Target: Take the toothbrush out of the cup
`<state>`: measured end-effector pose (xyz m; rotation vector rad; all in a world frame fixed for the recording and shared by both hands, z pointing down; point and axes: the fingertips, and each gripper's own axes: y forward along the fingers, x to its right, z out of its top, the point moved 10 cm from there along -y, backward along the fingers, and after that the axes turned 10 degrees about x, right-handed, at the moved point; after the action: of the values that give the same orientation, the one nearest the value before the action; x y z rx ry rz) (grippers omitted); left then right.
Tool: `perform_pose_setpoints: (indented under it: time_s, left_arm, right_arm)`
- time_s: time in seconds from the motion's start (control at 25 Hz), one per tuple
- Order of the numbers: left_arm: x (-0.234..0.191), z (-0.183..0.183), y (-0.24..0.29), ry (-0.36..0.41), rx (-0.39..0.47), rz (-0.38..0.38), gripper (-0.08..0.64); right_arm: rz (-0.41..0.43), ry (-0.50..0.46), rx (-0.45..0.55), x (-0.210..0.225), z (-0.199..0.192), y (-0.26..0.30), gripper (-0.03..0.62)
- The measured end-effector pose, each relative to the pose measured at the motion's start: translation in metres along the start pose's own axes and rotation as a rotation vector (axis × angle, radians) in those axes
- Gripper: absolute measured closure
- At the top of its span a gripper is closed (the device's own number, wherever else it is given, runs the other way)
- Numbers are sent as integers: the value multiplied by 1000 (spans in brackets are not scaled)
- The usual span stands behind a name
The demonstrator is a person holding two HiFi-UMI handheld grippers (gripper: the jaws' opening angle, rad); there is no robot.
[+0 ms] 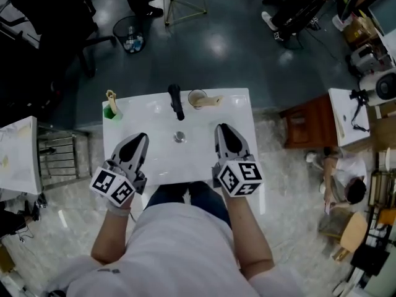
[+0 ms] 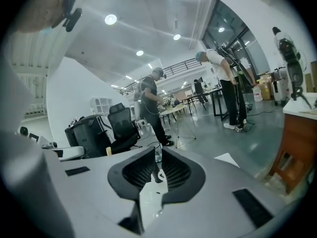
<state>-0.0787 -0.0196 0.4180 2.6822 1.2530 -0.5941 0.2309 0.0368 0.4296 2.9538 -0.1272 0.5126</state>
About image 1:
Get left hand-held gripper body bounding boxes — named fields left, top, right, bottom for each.
left=89, top=134, right=148, bottom=209

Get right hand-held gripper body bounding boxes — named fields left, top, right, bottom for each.
left=211, top=127, right=264, bottom=198

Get green cup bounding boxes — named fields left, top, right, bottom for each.
left=103, top=99, right=124, bottom=121

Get clear glass cup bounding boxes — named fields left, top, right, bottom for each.
left=187, top=88, right=209, bottom=110

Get person's left forearm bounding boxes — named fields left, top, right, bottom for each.
left=90, top=205, right=134, bottom=265

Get person's right forearm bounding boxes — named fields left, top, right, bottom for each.
left=220, top=187, right=275, bottom=280

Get white ceramic washbasin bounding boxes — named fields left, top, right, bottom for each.
left=101, top=87, right=264, bottom=189

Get person's dark trouser legs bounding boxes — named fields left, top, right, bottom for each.
left=144, top=181, right=232, bottom=228

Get black faucet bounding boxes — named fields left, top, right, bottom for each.
left=167, top=84, right=186, bottom=121

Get metal bar rack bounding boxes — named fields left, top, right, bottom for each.
left=36, top=124, right=91, bottom=192

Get brown wooden cabinet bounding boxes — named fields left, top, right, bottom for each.
left=279, top=93, right=338, bottom=150

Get person's white shirt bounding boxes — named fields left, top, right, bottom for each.
left=46, top=202, right=306, bottom=297

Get white countertop slab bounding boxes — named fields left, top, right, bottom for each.
left=327, top=87, right=371, bottom=149

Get light wooden stool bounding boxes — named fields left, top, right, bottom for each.
left=331, top=211, right=369, bottom=263

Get black office chair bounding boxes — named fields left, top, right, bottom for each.
left=0, top=0, right=118, bottom=117

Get grey machine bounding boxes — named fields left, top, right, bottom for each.
left=348, top=45, right=394, bottom=74

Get white round-faced appliance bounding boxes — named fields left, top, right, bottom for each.
left=358, top=69, right=396, bottom=107

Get cardboard box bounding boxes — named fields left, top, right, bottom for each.
left=341, top=14, right=382, bottom=46

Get white wrist strap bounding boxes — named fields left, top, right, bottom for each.
left=106, top=196, right=133, bottom=218

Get black wire waste bin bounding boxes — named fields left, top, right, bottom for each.
left=112, top=15, right=147, bottom=55

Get gold metal frame stand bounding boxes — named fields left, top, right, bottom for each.
left=163, top=0, right=208, bottom=27

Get black cable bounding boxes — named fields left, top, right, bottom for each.
left=348, top=88, right=371, bottom=133

